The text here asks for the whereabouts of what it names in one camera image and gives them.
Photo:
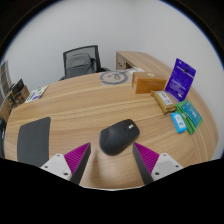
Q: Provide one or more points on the black computer mouse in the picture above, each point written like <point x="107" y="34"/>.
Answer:
<point x="118" y="137"/>

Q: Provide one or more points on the blue wipes packet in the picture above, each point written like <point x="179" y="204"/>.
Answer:
<point x="178" y="122"/>

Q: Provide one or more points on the green wipes packet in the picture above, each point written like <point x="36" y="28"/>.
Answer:
<point x="192" y="115"/>

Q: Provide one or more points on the tan packet with white label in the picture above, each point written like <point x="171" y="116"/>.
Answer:
<point x="164" y="101"/>

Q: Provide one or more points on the black display box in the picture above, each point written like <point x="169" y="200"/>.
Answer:
<point x="16" y="87"/>

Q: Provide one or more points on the black mesh office chair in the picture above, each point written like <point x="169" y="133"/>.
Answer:
<point x="97" y="56"/>

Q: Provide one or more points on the white leaflet with green print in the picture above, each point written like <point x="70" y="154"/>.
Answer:
<point x="36" y="94"/>

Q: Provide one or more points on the brown cardboard box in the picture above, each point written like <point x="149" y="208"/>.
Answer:
<point x="148" y="83"/>

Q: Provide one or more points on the wooden side desk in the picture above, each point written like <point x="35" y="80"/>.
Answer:
<point x="146" y="60"/>

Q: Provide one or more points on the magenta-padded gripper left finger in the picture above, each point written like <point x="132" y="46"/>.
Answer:
<point x="75" y="160"/>

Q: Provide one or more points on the wooden shelf unit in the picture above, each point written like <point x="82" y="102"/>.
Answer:
<point x="4" y="78"/>

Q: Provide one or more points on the purple hanging package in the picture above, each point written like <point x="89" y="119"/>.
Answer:
<point x="180" y="80"/>

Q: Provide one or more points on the grey backpack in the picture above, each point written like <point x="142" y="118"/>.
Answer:
<point x="78" y="65"/>

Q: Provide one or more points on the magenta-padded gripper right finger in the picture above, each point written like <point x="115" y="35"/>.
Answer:
<point x="150" y="160"/>

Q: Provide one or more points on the dark brown printed carton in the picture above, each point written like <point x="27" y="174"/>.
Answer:
<point x="20" y="98"/>

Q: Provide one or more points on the dark grey mouse pad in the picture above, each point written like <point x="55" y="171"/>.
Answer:
<point x="33" y="141"/>

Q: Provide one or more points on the black padded chair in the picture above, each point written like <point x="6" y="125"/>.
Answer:
<point x="2" y="136"/>

